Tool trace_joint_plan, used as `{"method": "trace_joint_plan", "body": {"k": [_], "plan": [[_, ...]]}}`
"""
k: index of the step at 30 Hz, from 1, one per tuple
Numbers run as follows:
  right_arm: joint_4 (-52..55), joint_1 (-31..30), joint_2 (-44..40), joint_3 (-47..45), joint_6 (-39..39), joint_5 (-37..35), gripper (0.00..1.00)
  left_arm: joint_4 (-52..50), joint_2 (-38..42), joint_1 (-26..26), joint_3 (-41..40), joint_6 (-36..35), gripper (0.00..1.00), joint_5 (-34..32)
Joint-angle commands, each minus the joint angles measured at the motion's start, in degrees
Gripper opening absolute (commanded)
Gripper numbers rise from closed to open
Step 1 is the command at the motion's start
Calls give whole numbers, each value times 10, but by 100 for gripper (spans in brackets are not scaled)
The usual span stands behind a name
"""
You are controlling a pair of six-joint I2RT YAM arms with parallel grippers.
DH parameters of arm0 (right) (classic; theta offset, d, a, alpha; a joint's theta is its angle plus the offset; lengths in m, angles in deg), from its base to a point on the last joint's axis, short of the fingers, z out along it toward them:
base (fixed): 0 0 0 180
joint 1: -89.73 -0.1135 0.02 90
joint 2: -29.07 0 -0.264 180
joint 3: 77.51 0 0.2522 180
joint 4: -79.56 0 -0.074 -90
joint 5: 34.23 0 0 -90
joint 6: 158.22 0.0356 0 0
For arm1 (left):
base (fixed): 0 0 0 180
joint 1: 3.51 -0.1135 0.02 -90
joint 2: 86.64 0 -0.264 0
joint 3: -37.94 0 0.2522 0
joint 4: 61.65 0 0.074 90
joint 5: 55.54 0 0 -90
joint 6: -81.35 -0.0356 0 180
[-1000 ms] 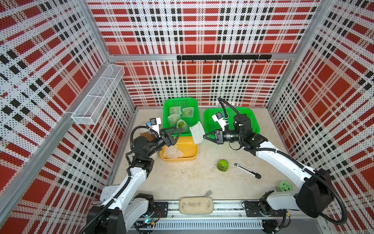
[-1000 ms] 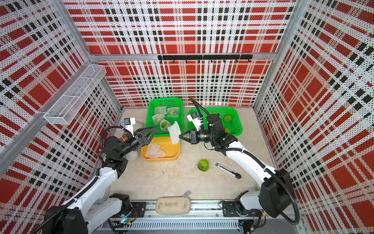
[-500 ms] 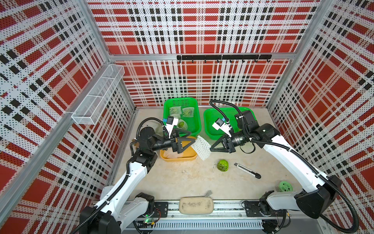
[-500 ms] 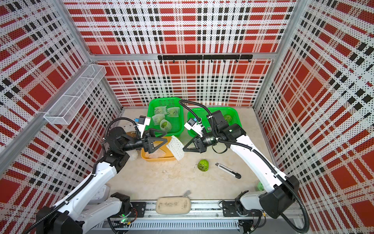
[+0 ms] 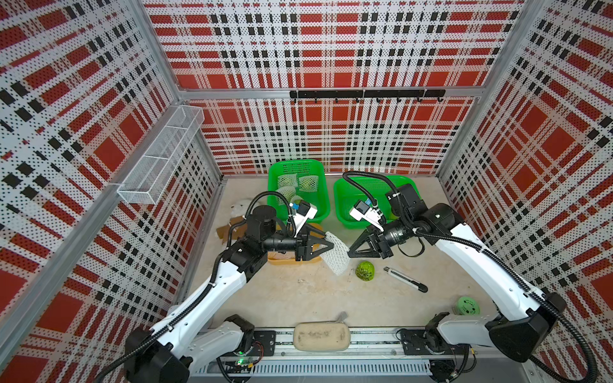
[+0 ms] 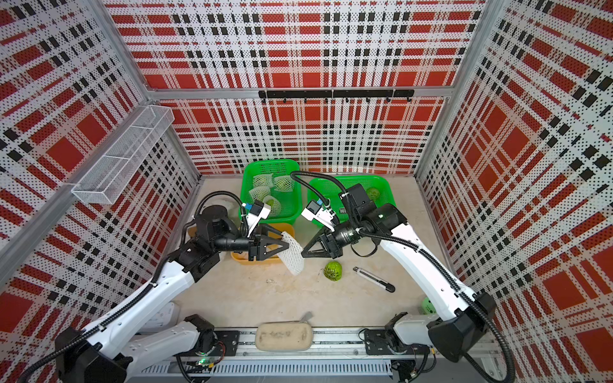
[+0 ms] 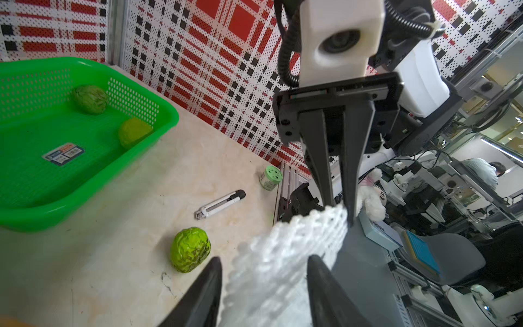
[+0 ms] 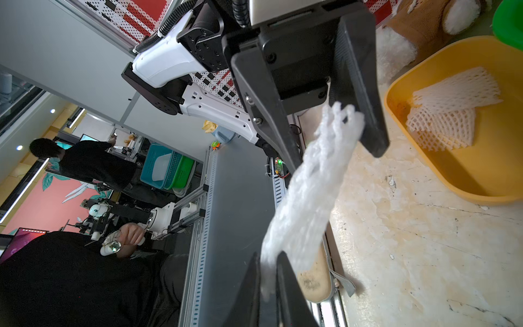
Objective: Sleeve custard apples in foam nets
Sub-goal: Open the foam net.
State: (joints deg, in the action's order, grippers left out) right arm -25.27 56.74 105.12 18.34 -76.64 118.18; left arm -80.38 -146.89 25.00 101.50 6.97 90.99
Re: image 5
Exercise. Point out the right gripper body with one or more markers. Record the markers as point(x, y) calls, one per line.
point(395, 233)

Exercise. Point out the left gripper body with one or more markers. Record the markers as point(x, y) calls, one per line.
point(277, 234)

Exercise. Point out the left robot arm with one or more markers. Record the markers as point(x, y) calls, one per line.
point(174, 347)

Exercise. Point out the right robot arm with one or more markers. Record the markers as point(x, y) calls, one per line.
point(525, 314)

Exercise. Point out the white teddy bear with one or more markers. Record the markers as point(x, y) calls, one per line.
point(237, 212)

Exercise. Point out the empty green plastic basket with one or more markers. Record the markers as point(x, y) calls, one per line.
point(301, 180)

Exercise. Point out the black pen tool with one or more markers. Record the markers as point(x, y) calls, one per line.
point(421, 287)

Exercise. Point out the beige sponge block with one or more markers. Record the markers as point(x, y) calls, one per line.
point(321, 336)

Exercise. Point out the green tape roll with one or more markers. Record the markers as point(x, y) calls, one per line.
point(467, 306)

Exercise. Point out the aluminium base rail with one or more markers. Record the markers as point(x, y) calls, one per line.
point(375, 354)

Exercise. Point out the clear wall shelf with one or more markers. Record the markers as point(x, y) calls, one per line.
point(173, 134)

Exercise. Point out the black hook rail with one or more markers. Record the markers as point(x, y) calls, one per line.
point(417, 94)

